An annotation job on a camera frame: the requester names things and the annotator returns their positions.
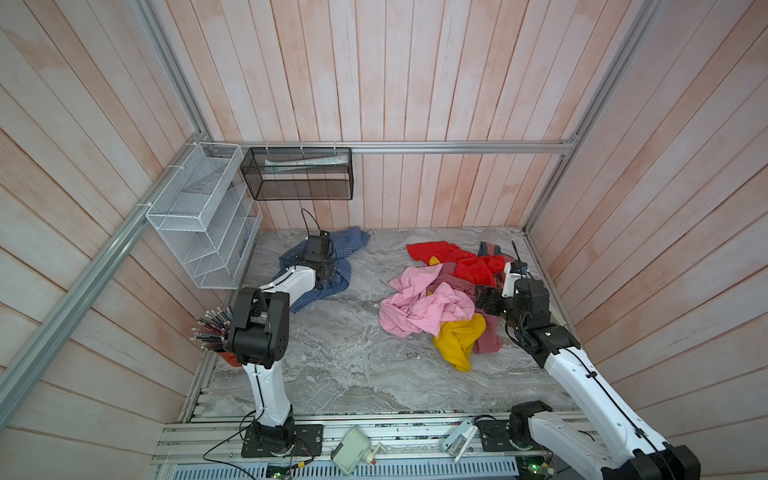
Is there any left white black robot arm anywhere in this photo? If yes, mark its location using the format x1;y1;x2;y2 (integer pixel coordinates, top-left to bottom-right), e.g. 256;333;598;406
223;230;336;434

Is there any aluminium front rail frame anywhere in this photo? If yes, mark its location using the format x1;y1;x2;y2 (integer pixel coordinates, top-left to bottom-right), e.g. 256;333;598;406
151;411;570;479

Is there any red cloth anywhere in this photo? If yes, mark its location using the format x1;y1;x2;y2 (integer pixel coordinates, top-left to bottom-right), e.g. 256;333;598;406
407;241;507;286

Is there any black mesh basket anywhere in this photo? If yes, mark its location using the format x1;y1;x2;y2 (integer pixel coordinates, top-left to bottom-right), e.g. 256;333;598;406
240;146;355;201

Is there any mauve ribbed cloth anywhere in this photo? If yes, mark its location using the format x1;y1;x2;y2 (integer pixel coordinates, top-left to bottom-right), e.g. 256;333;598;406
427;262;503;354

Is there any blue checkered cloth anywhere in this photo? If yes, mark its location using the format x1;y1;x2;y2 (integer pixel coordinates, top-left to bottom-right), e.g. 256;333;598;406
278;226;370;313

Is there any white wire shelf rack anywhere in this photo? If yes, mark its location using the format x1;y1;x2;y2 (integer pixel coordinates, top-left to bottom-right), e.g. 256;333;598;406
147;142;263;290

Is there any small white device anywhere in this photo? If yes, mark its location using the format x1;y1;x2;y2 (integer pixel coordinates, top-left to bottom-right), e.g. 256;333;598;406
440;420;478;463

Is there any bundle of pens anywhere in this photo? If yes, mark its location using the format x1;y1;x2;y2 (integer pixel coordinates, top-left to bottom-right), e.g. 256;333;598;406
190;307;233;353

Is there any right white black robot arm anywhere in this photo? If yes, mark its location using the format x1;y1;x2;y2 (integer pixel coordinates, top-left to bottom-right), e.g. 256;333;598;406
475;255;701;479

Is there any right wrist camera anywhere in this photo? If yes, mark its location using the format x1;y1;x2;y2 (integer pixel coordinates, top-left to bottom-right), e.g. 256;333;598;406
502;261;528;298

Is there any dusty rose cloth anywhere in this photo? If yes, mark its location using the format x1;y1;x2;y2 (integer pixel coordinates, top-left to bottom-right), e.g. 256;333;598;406
477;241;518;263

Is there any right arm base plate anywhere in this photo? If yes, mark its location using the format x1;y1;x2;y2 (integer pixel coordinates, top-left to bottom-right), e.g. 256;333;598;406
474;416;533;452

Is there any green white box device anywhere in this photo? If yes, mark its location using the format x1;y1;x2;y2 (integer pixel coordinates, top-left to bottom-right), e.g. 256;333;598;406
330;426;382;475

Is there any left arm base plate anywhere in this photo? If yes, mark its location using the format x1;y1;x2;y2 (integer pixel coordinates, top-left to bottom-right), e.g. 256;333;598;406
241;422;324;458

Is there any light pink cloth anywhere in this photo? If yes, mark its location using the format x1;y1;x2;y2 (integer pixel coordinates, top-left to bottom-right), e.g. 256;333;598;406
379;264;475;338

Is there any yellow cloth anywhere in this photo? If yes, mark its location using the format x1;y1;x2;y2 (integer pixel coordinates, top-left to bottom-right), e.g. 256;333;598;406
427;256;487;372

